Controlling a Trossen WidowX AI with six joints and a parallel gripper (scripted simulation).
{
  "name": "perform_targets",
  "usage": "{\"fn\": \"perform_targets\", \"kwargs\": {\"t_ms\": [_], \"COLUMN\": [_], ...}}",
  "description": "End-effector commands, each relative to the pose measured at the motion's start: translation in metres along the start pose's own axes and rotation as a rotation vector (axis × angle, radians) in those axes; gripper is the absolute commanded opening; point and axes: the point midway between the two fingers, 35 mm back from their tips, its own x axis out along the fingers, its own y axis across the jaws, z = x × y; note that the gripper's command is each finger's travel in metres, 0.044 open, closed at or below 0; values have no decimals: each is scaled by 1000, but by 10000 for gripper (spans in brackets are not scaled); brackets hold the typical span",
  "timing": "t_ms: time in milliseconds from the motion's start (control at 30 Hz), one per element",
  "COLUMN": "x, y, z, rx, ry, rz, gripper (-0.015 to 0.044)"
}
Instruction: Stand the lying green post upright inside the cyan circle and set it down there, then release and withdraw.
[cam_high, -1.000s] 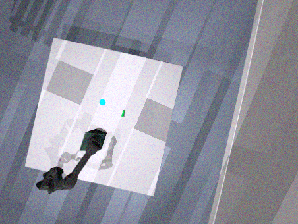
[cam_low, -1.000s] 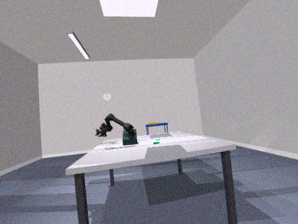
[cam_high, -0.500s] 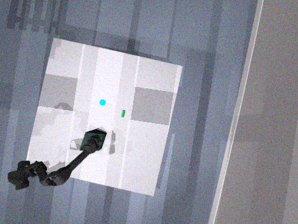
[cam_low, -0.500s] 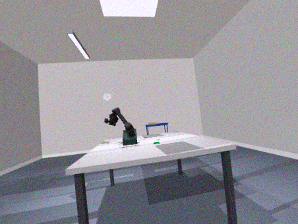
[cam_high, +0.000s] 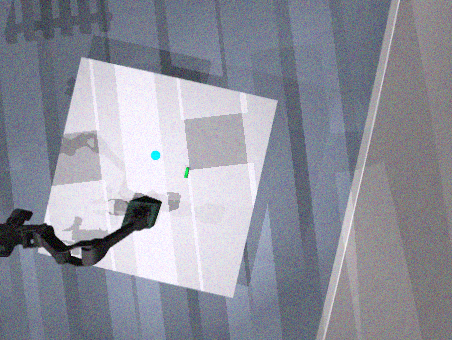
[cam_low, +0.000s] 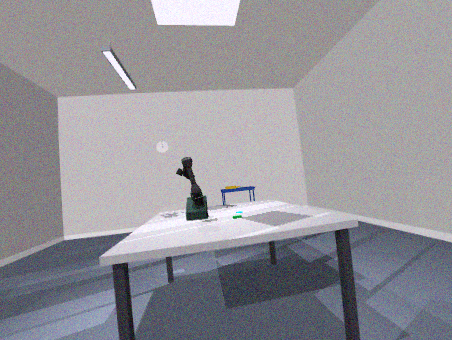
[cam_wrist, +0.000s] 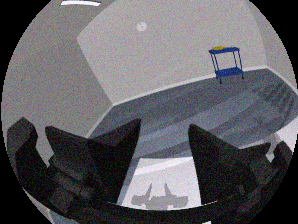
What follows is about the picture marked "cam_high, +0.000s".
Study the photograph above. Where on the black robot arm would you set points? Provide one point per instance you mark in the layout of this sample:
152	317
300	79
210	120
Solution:
92	250

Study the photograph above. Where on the cyan circle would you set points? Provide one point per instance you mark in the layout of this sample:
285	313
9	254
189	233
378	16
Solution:
155	155

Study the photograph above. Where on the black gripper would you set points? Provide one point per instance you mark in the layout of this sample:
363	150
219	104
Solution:
18	217

